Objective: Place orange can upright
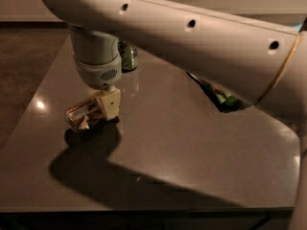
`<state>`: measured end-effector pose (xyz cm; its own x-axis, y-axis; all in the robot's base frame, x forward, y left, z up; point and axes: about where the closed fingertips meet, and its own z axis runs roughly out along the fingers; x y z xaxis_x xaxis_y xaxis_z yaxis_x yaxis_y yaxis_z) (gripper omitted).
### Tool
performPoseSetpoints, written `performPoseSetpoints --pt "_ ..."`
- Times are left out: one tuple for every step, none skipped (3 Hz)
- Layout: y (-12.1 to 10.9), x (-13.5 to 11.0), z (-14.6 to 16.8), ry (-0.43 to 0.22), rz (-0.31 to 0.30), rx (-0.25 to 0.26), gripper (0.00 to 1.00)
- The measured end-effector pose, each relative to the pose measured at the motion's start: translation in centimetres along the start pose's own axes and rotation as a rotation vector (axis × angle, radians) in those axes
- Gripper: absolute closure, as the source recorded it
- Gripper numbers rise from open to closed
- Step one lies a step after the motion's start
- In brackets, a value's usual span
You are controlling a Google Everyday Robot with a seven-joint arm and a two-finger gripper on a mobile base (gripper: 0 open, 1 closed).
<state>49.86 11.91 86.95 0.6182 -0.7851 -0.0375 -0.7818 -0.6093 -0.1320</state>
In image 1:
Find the green soda can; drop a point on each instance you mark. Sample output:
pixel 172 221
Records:
pixel 128 55

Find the orange soda can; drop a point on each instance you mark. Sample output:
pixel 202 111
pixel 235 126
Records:
pixel 84 115

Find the green snack bag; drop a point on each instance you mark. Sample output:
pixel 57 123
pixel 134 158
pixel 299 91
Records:
pixel 224 101

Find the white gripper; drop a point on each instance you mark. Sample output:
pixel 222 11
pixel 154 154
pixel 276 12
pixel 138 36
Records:
pixel 100 75

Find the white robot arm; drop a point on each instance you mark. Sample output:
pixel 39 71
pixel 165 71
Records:
pixel 263 64

